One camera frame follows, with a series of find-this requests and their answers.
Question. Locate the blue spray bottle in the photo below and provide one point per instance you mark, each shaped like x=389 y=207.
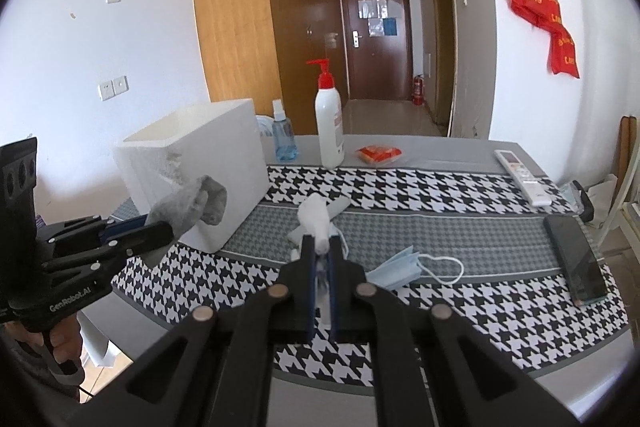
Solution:
x=285 y=139

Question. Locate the blue paper notice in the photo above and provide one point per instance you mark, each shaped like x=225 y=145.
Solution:
x=390 y=27

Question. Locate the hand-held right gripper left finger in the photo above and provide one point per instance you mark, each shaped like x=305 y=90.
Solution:
x=310 y=282

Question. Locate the black smartphone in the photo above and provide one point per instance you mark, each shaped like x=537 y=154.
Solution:
x=575 y=259

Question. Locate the white wall socket plate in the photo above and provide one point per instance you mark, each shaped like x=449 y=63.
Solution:
x=120 y=86
x=106 y=90

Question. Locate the white pump bottle red top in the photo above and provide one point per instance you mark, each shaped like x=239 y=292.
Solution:
x=330 y=127

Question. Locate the wooden wardrobe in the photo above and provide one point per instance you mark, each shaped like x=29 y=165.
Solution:
x=230 y=7

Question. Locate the person's left hand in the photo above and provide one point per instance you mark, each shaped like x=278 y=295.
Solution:
x=70 y=339

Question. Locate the blue face mask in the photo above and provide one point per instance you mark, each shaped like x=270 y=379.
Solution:
x=395 y=269

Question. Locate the white foam box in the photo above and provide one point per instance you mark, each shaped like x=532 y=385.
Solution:
x=225 y=142

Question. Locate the red cloth bags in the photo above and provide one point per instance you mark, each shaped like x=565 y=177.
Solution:
x=542 y=17

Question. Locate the white paper notice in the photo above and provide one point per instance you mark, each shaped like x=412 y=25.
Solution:
x=372 y=8

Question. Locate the white metal bed frame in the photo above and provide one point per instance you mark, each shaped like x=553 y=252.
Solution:
x=617 y=212

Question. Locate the red fire extinguisher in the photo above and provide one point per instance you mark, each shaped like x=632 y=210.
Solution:
x=418 y=91

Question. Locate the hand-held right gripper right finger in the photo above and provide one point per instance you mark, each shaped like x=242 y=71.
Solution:
x=336 y=287

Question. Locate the wooden door frame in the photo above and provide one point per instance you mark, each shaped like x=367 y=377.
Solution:
x=445 y=57

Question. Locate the white plastic bag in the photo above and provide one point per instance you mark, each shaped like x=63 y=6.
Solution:
x=315 y=212

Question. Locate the white bedding bundle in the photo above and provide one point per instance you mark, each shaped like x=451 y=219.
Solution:
x=265 y=125

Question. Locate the white remote control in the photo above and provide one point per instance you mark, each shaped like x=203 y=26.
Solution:
x=522 y=177

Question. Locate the dark brown door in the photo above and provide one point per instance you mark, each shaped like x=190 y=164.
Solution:
x=385 y=67

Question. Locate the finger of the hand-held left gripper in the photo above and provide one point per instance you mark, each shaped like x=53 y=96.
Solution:
x=145 y=239
x=125 y=227

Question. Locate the white floor bag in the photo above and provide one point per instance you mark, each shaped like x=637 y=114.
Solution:
x=602 y=199

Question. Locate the wooden board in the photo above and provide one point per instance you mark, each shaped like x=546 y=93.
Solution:
x=627 y=147

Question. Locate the grey cloth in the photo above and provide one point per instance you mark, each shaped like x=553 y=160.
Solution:
x=190 y=202

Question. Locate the houndstooth table cloth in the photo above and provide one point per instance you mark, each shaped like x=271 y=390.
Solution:
x=450 y=227

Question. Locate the red snack packet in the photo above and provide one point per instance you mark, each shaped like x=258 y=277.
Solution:
x=379 y=155

